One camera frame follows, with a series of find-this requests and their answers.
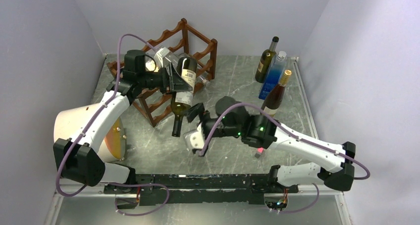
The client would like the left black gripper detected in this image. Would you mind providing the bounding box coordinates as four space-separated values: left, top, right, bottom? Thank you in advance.
138 62 193 96

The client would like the dark bottle cream label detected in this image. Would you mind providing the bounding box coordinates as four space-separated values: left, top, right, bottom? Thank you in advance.
170 56 197 137

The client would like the dark bottle gold foil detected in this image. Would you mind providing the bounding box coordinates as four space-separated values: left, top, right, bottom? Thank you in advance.
261 69 292 117

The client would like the blue labelled clear bottle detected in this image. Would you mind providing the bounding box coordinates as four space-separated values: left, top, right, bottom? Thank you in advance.
258 51 287 100

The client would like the green wine bottle silver cap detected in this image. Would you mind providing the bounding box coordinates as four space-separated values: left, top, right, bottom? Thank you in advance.
255 36 279 83

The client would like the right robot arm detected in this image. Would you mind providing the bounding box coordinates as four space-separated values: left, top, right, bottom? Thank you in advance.
184 96 356 192

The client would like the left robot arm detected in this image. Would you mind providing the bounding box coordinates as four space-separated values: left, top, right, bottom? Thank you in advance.
53 50 197 193

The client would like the clear bottle lower rack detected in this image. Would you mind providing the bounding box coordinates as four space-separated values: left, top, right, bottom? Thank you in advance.
146 45 211 88

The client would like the brown wooden wine rack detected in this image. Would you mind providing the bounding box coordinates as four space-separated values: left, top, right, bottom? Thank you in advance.
107 18 217 127

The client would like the small red grey block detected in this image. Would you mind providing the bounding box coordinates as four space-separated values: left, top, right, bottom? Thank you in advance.
254 148 264 158

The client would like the white drum orange lid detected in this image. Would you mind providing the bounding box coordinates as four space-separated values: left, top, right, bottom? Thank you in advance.
53 103 126 163

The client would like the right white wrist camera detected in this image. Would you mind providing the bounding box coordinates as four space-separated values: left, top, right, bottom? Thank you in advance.
183 125 205 153

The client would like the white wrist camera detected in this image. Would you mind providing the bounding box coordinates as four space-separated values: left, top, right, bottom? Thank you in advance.
183 125 205 153
154 47 172 68

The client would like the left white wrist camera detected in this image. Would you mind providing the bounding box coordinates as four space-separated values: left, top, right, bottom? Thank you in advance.
154 47 172 68

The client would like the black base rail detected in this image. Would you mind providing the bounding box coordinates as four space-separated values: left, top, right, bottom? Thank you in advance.
104 173 299 206

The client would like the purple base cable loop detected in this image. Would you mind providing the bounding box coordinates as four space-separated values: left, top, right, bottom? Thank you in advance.
114 183 170 217

